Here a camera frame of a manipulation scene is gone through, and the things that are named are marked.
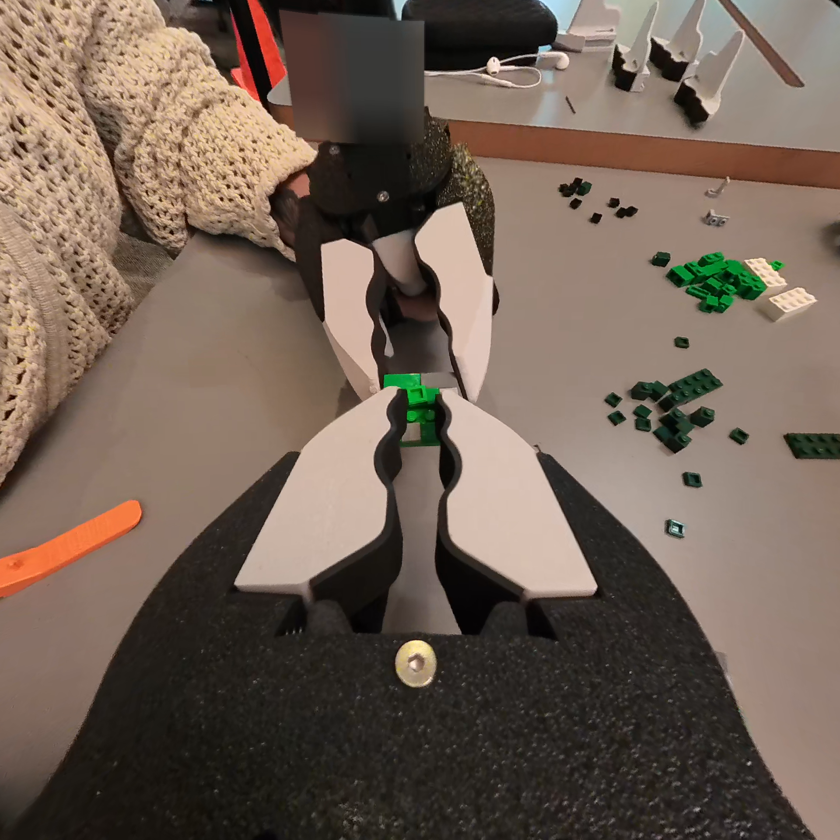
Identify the bright green lego base plate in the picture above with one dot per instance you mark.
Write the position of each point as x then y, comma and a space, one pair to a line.
420, 426

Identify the person's left forearm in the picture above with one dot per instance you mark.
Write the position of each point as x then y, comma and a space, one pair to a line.
197, 144

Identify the orange brick separator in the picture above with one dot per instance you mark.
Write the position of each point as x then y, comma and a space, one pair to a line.
65, 544

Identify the small grey lego parts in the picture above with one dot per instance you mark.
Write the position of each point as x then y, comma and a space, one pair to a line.
716, 218

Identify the black mesh chair back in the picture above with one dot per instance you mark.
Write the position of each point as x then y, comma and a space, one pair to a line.
479, 29

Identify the dark grey lego tile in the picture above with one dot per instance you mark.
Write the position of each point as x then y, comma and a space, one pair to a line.
441, 382

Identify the white lego brick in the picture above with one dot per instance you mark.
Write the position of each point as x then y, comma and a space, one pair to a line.
764, 274
793, 305

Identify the dark green lego plate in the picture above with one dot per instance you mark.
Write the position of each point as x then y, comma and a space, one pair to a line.
814, 446

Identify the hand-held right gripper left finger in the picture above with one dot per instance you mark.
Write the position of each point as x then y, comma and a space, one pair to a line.
328, 518

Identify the person's left arm, knit sleeve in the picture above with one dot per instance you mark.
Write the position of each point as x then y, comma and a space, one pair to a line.
52, 249

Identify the group of black lego pieces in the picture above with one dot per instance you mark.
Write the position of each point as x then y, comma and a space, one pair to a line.
576, 188

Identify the black monitor on stand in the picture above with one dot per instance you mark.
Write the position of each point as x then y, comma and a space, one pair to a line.
259, 46

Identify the pile of bright green lego bricks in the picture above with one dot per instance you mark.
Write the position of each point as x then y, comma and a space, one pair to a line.
712, 282

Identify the person's left hand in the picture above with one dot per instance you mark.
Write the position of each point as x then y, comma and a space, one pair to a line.
415, 308

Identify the spare white gripper finger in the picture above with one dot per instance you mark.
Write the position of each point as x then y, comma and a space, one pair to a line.
594, 23
709, 85
679, 49
635, 59

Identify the pile of dark green lego pieces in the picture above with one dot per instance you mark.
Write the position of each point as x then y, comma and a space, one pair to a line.
676, 407

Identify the small bright green lego piece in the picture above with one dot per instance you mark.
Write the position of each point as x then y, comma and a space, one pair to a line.
420, 395

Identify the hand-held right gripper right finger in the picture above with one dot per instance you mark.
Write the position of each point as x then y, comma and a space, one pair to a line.
518, 525

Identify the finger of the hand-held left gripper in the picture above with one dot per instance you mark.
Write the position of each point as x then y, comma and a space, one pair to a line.
348, 302
466, 295

